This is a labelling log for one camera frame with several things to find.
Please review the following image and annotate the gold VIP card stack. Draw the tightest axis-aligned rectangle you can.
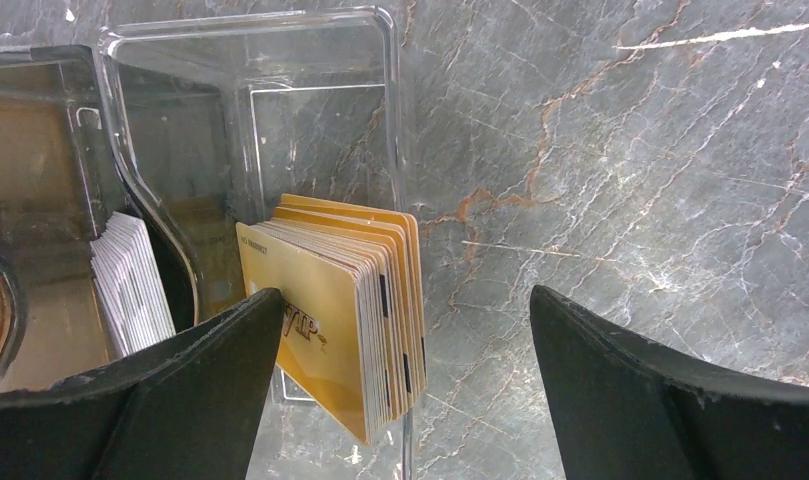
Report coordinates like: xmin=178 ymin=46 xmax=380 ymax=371
xmin=235 ymin=194 xmax=427 ymax=445

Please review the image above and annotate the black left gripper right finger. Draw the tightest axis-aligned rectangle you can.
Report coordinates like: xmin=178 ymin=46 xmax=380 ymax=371
xmin=529 ymin=285 xmax=809 ymax=479

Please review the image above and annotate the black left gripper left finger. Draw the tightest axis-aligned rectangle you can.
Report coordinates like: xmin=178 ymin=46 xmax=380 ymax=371
xmin=0 ymin=288 xmax=285 ymax=479

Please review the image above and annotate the white card stack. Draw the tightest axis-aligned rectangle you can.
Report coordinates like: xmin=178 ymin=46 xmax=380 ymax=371
xmin=90 ymin=212 xmax=176 ymax=358

